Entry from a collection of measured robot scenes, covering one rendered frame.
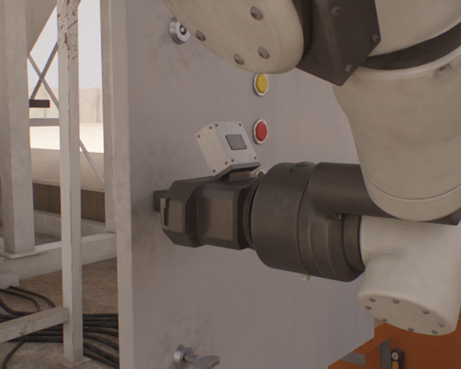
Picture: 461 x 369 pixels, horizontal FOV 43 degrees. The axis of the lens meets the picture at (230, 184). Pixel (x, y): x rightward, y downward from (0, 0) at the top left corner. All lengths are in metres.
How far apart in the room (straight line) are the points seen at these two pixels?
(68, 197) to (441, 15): 2.25
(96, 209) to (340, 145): 4.27
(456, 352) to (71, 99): 1.65
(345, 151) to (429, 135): 0.67
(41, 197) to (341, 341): 4.94
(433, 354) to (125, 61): 1.09
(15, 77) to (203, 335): 3.33
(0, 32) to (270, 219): 3.57
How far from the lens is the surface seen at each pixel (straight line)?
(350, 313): 1.03
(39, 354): 2.80
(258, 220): 0.44
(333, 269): 0.43
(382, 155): 0.30
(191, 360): 0.63
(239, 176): 0.51
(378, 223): 0.41
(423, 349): 1.46
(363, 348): 1.14
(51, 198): 5.64
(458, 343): 1.43
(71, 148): 2.40
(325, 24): 0.20
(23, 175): 3.91
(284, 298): 0.79
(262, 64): 0.22
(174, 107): 0.58
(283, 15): 0.19
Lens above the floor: 1.05
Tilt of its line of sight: 7 degrees down
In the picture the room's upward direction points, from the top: straight up
